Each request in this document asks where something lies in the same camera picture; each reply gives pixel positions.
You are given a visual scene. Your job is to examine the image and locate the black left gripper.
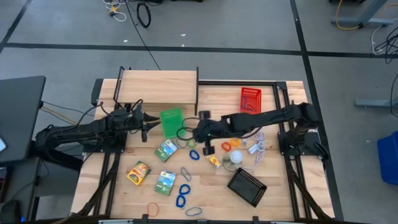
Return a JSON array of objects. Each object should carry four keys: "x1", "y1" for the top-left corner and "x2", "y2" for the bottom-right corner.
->
[{"x1": 123, "y1": 105, "x2": 162, "y2": 142}]

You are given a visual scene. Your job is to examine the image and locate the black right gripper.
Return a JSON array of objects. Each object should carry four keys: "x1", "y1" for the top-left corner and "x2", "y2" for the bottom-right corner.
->
[{"x1": 192, "y1": 110, "x2": 220, "y2": 157}]

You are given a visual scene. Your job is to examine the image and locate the green plastic basket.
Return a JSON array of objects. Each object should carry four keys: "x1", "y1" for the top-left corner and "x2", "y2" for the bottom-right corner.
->
[{"x1": 159, "y1": 108, "x2": 187, "y2": 139}]

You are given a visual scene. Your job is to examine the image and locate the green crayon box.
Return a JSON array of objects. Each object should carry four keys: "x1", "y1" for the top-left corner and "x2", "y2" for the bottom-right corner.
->
[
  {"x1": 154, "y1": 138, "x2": 178, "y2": 163},
  {"x1": 154, "y1": 169, "x2": 177, "y2": 197}
]

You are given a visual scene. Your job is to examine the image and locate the white lamp power cable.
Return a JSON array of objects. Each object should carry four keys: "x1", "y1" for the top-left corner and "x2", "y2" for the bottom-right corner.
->
[{"x1": 242, "y1": 130, "x2": 266, "y2": 170}]

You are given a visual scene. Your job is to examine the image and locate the yellow crayon box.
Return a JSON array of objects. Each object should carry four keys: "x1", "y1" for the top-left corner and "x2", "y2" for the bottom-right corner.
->
[{"x1": 126, "y1": 160, "x2": 152, "y2": 187}]

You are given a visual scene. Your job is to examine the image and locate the light blue silicone wristband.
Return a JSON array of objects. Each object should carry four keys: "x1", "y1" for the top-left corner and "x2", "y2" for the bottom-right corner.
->
[{"x1": 185, "y1": 206, "x2": 203, "y2": 217}]

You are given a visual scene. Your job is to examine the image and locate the orange silicone wristband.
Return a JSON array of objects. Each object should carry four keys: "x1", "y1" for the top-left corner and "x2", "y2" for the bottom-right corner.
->
[{"x1": 147, "y1": 202, "x2": 160, "y2": 218}]

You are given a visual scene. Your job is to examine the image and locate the black desk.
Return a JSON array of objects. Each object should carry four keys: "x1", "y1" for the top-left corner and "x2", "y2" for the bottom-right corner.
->
[{"x1": 0, "y1": 75, "x2": 47, "y2": 166}]

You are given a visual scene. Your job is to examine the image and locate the grey desk foot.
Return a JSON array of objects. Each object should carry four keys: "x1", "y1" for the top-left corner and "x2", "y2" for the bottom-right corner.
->
[{"x1": 354, "y1": 98, "x2": 398, "y2": 110}]

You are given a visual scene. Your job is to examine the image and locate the desk with grey legs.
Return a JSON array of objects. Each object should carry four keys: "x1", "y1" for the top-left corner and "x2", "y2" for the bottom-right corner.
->
[{"x1": 330, "y1": 0, "x2": 396, "y2": 29}]

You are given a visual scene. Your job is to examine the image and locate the small wrapped crayon pack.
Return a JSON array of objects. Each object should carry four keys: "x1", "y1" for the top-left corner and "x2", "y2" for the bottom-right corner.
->
[{"x1": 207, "y1": 154, "x2": 223, "y2": 169}]

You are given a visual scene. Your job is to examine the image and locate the red plastic basket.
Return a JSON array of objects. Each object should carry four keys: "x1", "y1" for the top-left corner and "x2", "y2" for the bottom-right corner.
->
[{"x1": 239, "y1": 86, "x2": 262, "y2": 116}]

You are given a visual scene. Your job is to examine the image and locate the black mesh tray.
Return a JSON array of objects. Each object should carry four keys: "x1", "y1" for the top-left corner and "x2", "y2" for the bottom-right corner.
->
[{"x1": 226, "y1": 167, "x2": 268, "y2": 208}]

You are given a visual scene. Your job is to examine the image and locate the black computer mouse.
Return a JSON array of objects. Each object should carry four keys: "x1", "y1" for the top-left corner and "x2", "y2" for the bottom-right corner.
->
[{"x1": 0, "y1": 198, "x2": 23, "y2": 224}]

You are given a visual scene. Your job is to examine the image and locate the blue bin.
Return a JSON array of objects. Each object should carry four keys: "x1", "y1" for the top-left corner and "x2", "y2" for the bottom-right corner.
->
[{"x1": 377, "y1": 130, "x2": 398, "y2": 187}]

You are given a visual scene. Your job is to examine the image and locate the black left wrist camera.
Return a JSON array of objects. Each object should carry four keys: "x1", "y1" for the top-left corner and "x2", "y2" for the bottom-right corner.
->
[{"x1": 130, "y1": 109, "x2": 143, "y2": 124}]

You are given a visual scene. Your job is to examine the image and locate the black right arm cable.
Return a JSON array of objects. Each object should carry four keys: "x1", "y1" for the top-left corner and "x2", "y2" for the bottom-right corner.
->
[{"x1": 176, "y1": 117, "x2": 201, "y2": 142}]

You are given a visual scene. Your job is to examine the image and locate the wooden shelf riser black frame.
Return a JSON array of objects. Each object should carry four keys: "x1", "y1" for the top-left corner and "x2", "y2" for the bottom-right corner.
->
[{"x1": 113, "y1": 66, "x2": 200, "y2": 117}]

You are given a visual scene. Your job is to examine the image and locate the black table frame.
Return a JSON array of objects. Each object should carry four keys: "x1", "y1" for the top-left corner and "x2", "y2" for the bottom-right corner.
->
[{"x1": 72, "y1": 78, "x2": 345, "y2": 223}]

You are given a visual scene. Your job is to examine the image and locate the long black floor cable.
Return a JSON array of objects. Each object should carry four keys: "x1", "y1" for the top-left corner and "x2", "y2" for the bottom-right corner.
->
[{"x1": 124, "y1": 0, "x2": 162, "y2": 71}]

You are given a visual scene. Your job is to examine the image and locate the thin yellow desk cable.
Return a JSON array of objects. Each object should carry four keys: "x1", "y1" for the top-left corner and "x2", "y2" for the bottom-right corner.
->
[{"x1": 41, "y1": 105, "x2": 78, "y2": 125}]

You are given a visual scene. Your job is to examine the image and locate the black cable coil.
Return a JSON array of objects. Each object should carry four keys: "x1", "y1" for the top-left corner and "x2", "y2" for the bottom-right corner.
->
[{"x1": 136, "y1": 1, "x2": 152, "y2": 29}]

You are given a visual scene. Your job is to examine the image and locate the white cable bundle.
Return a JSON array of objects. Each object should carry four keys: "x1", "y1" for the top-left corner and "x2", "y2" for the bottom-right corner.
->
[{"x1": 102, "y1": 0, "x2": 128, "y2": 23}]

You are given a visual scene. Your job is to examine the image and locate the yellow floor cable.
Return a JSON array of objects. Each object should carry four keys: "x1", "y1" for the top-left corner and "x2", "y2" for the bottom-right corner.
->
[{"x1": 335, "y1": 0, "x2": 362, "y2": 31}]

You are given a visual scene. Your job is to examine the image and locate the black cable bunch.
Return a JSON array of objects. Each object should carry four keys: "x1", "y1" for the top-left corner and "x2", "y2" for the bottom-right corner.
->
[{"x1": 371, "y1": 24, "x2": 398, "y2": 65}]

